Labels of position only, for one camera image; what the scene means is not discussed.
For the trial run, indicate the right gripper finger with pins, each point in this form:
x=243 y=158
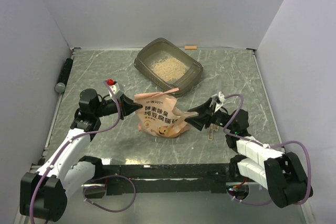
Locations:
x=199 y=122
x=206 y=108

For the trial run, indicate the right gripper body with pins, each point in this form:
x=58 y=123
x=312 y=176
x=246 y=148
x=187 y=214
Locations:
x=219 y=118

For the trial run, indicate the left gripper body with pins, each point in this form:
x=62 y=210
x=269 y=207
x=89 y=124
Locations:
x=107 y=107

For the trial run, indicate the pink cat litter bag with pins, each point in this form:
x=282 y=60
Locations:
x=159 y=115

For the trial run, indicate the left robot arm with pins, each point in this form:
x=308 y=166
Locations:
x=44 y=194

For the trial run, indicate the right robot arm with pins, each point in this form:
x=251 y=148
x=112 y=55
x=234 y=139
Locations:
x=284 y=170

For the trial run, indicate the clean litter granules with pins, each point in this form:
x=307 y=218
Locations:
x=169 y=69

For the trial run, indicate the grey plastic litter box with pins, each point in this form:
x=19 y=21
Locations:
x=161 y=48

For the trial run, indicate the black cylinder with grey cap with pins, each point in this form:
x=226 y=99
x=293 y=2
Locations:
x=64 y=76

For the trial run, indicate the small orange block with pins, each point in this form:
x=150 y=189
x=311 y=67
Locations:
x=190 y=47

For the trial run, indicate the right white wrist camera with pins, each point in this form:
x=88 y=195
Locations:
x=218 y=100

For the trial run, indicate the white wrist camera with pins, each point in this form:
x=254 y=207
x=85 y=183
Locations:
x=116 y=90
x=218 y=100

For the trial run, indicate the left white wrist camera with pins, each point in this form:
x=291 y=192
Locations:
x=116 y=90

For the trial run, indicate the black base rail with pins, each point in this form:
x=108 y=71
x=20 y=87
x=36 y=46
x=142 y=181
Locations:
x=166 y=178

